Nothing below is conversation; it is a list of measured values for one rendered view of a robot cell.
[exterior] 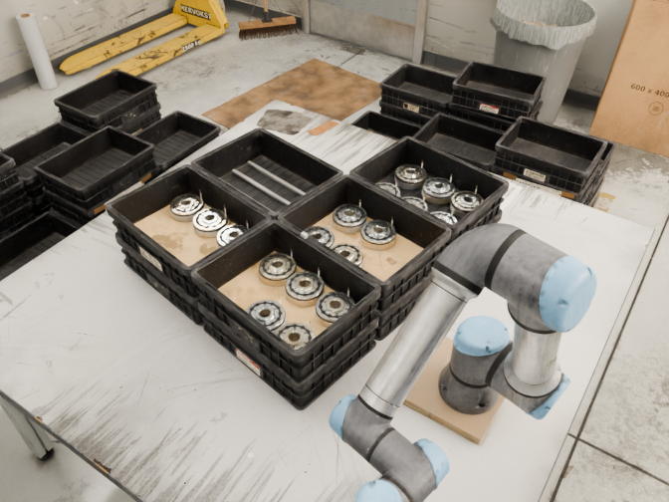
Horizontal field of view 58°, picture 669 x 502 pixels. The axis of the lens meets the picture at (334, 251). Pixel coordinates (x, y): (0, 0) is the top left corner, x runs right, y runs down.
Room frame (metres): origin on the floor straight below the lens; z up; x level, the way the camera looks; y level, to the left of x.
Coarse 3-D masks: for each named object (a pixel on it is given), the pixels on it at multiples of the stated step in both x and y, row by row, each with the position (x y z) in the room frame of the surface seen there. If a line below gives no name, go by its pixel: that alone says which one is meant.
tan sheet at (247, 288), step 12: (276, 252) 1.29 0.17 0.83; (240, 276) 1.19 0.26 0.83; (252, 276) 1.19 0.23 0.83; (228, 288) 1.15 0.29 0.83; (240, 288) 1.15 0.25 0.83; (252, 288) 1.15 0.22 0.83; (264, 288) 1.15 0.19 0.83; (276, 288) 1.15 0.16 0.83; (240, 300) 1.10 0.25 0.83; (252, 300) 1.10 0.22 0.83; (276, 300) 1.10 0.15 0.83; (288, 300) 1.10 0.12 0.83; (288, 312) 1.06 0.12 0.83; (300, 312) 1.06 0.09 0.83; (312, 312) 1.06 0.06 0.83; (312, 324) 1.02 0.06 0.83
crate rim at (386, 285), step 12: (336, 180) 1.50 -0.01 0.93; (360, 180) 1.50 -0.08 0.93; (300, 204) 1.39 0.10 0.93; (396, 204) 1.39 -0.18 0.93; (420, 216) 1.33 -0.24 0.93; (444, 228) 1.28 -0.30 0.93; (312, 240) 1.23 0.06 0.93; (444, 240) 1.24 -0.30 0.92; (336, 252) 1.18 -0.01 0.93; (420, 252) 1.18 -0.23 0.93; (432, 252) 1.20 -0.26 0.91; (348, 264) 1.14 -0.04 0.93; (408, 264) 1.14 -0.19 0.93; (372, 276) 1.09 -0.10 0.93; (396, 276) 1.09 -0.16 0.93; (384, 288) 1.06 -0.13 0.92
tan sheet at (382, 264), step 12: (336, 240) 1.34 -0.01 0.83; (348, 240) 1.34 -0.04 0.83; (396, 240) 1.34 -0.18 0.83; (408, 240) 1.34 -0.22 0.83; (372, 252) 1.29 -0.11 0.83; (384, 252) 1.29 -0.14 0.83; (396, 252) 1.29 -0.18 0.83; (408, 252) 1.29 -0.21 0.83; (372, 264) 1.24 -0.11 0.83; (384, 264) 1.24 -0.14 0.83; (396, 264) 1.24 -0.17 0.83; (384, 276) 1.19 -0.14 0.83
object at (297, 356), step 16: (272, 224) 1.30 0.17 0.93; (240, 240) 1.23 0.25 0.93; (304, 240) 1.23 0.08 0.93; (192, 272) 1.11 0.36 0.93; (352, 272) 1.11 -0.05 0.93; (208, 288) 1.05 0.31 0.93; (224, 304) 1.01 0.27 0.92; (368, 304) 1.01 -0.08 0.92; (256, 320) 0.95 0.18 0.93; (336, 320) 0.95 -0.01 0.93; (272, 336) 0.90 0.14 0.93; (320, 336) 0.90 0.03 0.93; (288, 352) 0.85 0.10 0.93; (304, 352) 0.85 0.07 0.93
